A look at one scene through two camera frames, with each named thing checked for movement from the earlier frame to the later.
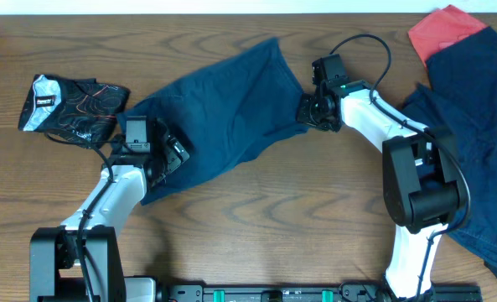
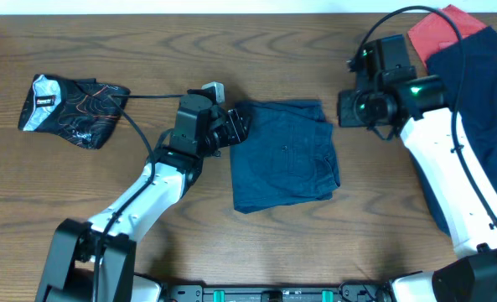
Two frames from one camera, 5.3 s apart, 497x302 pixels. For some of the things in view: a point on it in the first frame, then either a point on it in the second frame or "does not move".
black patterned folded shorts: [83, 109] does not move
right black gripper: [303, 115] → [346, 117]
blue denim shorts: [221, 108] → [288, 155]
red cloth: [444, 26] does not move
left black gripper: [174, 152] → [235, 127]
